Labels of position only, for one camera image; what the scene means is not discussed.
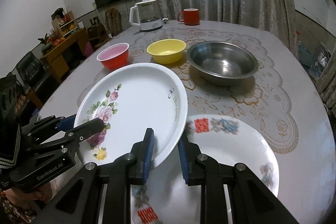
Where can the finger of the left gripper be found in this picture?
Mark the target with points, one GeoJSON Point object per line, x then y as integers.
{"type": "Point", "coordinates": [53, 124]}
{"type": "Point", "coordinates": [72, 136]}

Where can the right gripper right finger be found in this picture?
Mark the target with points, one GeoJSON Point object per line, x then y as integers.
{"type": "Point", "coordinates": [229, 194]}

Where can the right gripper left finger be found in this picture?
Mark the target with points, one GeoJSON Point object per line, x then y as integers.
{"type": "Point", "coordinates": [102, 192]}

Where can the large white patterned plate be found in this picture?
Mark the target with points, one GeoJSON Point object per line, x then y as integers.
{"type": "Point", "coordinates": [167, 199]}

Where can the white rose plate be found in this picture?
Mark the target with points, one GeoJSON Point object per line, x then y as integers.
{"type": "Point", "coordinates": [128, 101]}

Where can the red plastic bowl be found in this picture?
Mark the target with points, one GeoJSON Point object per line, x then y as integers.
{"type": "Point", "coordinates": [114, 56]}

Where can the yellow bowl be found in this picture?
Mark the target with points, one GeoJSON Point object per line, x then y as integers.
{"type": "Point", "coordinates": [166, 51]}

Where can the stainless steel bowl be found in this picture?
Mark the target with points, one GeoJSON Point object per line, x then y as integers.
{"type": "Point", "coordinates": [222, 64]}

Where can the left hand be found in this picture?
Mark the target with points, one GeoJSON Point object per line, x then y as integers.
{"type": "Point", "coordinates": [25, 200]}

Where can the black leather chair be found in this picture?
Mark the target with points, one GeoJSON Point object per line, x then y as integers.
{"type": "Point", "coordinates": [30, 75]}

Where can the wooden sideboard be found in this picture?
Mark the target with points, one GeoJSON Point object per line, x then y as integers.
{"type": "Point", "coordinates": [67, 55]}

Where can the small wooden shelf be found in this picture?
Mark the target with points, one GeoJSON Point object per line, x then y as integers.
{"type": "Point", "coordinates": [65, 26]}

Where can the lace table mat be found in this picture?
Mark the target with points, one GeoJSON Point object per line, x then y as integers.
{"type": "Point", "coordinates": [260, 101]}

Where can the white electric kettle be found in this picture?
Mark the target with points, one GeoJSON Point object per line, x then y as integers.
{"type": "Point", "coordinates": [145, 15]}

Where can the red mug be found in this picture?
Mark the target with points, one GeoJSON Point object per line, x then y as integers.
{"type": "Point", "coordinates": [189, 17]}

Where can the wooden chair by wall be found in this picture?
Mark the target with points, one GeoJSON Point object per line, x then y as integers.
{"type": "Point", "coordinates": [113, 21]}

